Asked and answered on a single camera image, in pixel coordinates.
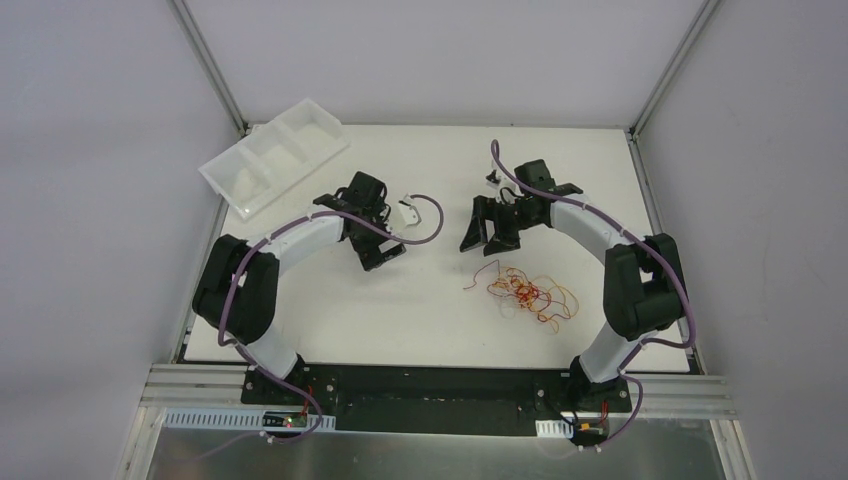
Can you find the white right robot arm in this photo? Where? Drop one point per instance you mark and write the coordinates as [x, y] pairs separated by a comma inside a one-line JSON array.
[[643, 289]]

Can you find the aluminium frame rail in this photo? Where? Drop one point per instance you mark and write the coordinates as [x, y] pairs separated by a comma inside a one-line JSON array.
[[219, 421]]

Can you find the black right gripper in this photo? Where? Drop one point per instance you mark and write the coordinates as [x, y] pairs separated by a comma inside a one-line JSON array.
[[502, 216]]

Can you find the left controller board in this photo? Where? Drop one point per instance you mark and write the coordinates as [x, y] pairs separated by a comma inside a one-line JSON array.
[[281, 421]]

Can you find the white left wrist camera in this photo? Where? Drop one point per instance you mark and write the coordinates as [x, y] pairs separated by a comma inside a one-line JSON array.
[[404, 216]]

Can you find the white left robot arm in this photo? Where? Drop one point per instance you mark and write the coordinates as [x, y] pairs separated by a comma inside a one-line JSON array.
[[238, 288]]

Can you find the controller board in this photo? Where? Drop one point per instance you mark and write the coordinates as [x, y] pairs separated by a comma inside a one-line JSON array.
[[281, 421], [589, 434]]

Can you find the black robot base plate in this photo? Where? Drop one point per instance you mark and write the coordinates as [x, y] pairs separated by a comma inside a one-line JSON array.
[[430, 400]]

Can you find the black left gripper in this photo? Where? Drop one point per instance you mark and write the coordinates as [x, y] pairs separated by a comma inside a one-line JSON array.
[[374, 247]]

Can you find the right controller board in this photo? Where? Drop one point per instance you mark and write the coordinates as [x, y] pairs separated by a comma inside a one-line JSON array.
[[589, 434]]

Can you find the white divided plastic tray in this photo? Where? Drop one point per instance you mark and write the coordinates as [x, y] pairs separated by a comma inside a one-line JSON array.
[[274, 157]]

